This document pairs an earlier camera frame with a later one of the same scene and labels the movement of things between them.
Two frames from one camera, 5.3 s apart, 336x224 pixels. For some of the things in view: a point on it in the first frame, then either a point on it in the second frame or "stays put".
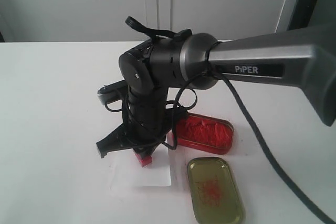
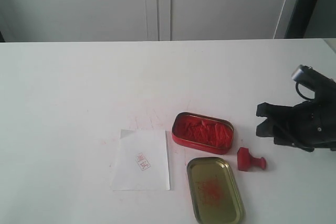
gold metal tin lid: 216,197 stays put
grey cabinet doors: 93,7 stays put
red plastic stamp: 145,161 → 245,160
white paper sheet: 126,170 stays put
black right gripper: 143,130 → 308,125
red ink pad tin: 205,134 stays put
